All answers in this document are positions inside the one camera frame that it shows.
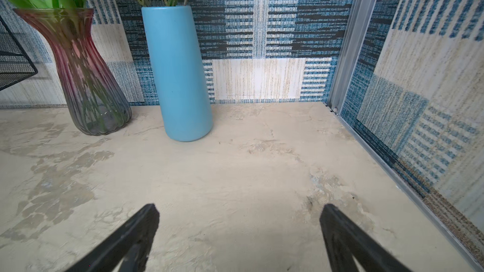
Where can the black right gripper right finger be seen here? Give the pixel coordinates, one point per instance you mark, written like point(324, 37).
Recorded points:
point(347, 245)

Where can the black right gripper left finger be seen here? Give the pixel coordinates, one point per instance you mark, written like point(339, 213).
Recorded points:
point(127, 248)

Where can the pink ribbed glass vase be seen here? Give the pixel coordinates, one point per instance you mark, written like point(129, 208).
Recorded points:
point(95, 101)

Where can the blue cylindrical vase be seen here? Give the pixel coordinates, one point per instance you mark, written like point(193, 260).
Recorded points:
point(178, 70)

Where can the black wire mesh shelf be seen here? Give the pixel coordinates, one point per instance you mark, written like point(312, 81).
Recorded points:
point(16, 66)

